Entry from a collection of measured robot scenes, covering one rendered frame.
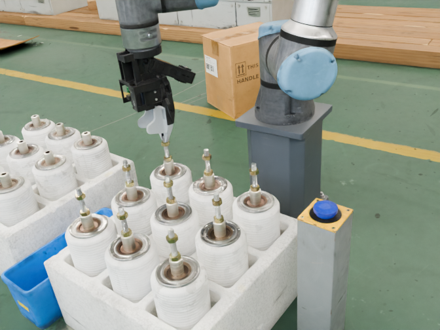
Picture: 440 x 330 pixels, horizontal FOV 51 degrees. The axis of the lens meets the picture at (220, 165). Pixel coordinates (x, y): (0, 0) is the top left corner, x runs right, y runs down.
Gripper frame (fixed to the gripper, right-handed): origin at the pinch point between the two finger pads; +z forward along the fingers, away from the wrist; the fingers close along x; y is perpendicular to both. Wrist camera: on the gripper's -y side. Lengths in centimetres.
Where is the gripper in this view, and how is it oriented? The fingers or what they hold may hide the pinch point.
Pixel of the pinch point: (166, 134)
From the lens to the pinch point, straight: 102.7
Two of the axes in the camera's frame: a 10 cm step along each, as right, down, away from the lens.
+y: -8.2, 3.5, -4.6
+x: 5.7, 3.7, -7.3
